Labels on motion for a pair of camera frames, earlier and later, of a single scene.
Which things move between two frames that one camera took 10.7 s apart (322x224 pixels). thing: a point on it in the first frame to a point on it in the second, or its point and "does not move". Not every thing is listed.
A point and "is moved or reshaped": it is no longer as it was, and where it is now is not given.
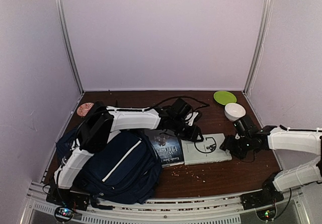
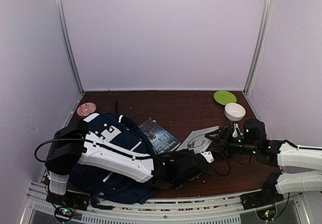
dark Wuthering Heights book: [168, 146] does not move
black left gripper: [193, 135] to [178, 156]
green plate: [224, 97] does not move
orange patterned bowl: [82, 109] does not move
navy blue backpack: [125, 171] does not move
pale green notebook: [208, 151] is moved or reshaped
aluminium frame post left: [65, 36] does not move
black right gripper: [228, 145] to [223, 133]
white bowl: [234, 111] does not move
